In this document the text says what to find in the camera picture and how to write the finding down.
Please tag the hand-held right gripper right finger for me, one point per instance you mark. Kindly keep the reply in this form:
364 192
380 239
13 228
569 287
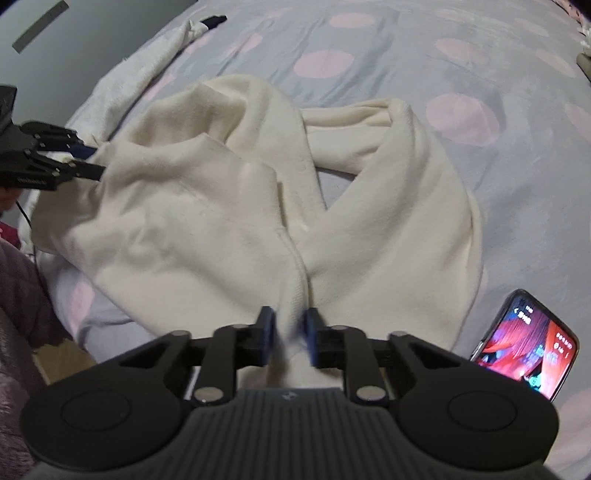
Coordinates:
312 333

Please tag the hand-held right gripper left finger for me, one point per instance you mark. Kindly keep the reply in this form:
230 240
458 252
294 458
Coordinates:
267 333

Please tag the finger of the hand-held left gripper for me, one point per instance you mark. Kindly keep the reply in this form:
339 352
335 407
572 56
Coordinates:
82 150
87 171

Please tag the cream fleece pants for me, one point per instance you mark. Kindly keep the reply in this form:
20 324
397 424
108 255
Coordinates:
184 230

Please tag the light grey fleece garment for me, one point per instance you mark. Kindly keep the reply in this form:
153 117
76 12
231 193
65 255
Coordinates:
134 74

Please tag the purple fuzzy blanket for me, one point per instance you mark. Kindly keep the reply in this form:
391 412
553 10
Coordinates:
18 323

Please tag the black cloth piece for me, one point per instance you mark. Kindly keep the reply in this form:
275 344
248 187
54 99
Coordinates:
214 21

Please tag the tan cardboard box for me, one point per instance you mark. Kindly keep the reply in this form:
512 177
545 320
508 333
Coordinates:
60 362

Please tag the smartphone with lit screen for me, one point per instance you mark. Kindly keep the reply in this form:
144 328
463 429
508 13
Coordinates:
521 346

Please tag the grey wall strip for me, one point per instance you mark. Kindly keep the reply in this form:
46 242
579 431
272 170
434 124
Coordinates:
39 27

